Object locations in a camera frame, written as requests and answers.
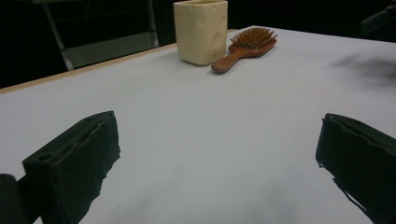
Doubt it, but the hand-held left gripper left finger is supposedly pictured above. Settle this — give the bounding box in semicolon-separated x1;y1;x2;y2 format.
21;110;121;224

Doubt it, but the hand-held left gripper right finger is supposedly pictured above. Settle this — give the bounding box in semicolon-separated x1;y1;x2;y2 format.
315;113;396;224

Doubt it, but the wooden hairbrush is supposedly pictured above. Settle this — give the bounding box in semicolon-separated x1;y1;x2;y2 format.
210;26;278;75

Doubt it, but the cream dimpled square cup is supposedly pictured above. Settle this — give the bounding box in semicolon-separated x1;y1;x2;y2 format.
173;0;229;66

